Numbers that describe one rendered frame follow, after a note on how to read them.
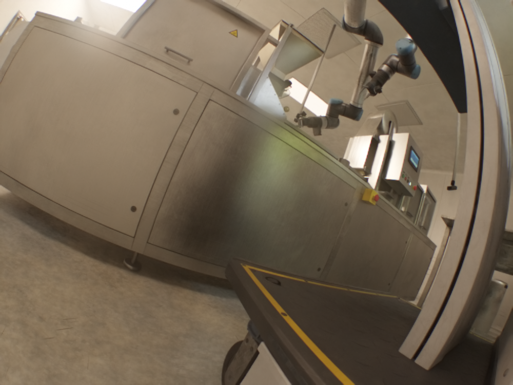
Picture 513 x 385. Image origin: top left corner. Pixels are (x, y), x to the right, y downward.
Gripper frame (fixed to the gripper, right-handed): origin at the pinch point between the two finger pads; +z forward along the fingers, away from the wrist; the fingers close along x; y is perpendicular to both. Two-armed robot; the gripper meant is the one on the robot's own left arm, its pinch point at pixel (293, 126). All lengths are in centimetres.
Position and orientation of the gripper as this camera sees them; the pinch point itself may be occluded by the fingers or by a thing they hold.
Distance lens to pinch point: 137.4
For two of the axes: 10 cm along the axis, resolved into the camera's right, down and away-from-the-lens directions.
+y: -1.0, -9.8, -1.8
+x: 4.1, 1.2, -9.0
